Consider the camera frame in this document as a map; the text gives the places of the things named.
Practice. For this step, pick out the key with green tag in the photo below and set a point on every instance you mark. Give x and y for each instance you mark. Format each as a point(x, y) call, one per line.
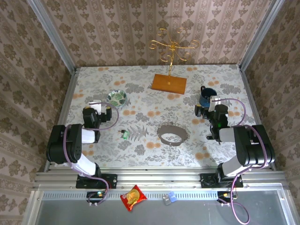
point(125, 134)

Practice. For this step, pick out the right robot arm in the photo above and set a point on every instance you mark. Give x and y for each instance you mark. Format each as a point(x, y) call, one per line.
point(253, 145)

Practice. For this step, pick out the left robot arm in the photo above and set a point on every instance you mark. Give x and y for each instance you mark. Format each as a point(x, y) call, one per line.
point(58, 145)

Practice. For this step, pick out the dark blue mug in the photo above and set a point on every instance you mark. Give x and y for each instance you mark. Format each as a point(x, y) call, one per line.
point(204, 95)

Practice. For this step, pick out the green leaf pattern bowl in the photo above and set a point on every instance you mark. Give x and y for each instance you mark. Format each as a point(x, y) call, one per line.
point(116, 98)

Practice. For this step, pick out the red snack packet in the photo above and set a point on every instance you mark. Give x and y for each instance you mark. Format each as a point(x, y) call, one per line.
point(133, 197)

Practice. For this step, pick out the small blue packet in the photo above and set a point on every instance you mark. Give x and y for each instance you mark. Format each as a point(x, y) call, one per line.
point(173, 196)

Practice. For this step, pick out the small grey packet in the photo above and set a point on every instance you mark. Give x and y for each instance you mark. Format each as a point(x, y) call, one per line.
point(166, 201)

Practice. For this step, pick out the grey metal tray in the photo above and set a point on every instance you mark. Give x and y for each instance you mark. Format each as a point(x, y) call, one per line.
point(187, 213)

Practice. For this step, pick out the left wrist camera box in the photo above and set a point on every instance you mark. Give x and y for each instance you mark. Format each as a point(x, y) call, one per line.
point(96, 106)

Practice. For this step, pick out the aluminium table side rail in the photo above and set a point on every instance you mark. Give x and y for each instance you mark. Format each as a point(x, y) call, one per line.
point(253, 100)
point(68, 98)

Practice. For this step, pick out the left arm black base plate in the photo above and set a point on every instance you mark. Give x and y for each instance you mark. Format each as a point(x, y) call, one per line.
point(112, 181)

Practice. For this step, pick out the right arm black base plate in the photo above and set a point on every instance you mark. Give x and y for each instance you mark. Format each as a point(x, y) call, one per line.
point(205, 182)

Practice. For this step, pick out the aluminium frame cross rail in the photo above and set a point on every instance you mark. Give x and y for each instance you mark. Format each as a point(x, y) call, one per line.
point(159, 180)

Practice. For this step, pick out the aluminium frame corner post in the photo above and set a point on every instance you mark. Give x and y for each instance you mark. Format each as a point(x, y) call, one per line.
point(51, 35)
point(260, 35)

